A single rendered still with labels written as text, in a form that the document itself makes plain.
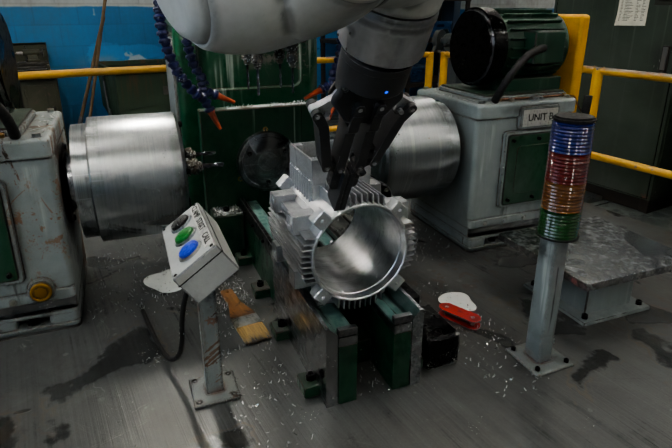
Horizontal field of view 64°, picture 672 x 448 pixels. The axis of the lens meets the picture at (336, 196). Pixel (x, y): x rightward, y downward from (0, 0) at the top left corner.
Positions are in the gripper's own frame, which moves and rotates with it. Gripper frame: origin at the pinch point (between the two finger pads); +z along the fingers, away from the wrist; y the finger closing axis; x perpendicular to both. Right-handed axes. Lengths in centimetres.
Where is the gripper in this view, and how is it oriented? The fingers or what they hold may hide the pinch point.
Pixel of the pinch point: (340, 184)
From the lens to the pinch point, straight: 69.0
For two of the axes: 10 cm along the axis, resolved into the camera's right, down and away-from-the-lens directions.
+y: -9.3, 1.2, -3.5
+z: -1.8, 6.6, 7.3
